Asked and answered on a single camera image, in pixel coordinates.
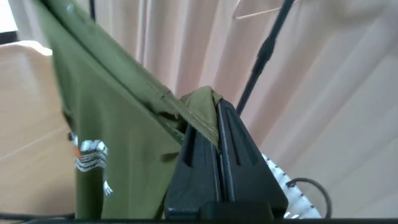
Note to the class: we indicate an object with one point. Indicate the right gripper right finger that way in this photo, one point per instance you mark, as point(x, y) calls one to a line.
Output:
point(248, 174)

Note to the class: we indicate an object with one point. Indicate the green long-sleeved shirt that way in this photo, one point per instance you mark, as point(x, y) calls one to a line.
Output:
point(124, 140)

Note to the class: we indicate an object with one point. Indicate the beige curtain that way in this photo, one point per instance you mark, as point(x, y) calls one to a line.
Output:
point(326, 93)

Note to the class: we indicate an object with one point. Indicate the black clothes rack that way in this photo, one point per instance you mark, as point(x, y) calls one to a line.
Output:
point(264, 54)

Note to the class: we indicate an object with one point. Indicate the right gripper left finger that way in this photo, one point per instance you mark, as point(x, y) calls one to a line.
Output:
point(192, 174)

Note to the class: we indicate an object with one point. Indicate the white laundry basket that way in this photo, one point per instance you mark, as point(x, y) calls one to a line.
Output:
point(295, 196)

